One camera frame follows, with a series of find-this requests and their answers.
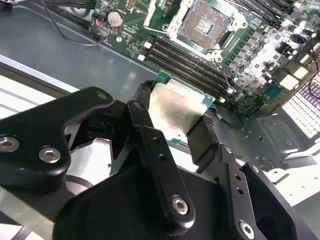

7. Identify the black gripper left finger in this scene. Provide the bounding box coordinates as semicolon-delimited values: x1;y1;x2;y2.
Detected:
0;79;196;236

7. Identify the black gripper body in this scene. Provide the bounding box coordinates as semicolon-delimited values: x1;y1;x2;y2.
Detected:
52;152;236;240

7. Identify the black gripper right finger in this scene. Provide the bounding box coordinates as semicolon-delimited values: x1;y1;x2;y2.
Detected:
186;112;315;240

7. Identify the silver CPU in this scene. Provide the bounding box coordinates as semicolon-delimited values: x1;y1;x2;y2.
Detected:
149;70;217;146

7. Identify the metal locking lever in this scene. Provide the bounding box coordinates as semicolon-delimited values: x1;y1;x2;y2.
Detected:
213;57;235;92

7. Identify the metal socket cover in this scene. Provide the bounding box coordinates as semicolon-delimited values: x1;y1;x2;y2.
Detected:
143;0;197;32

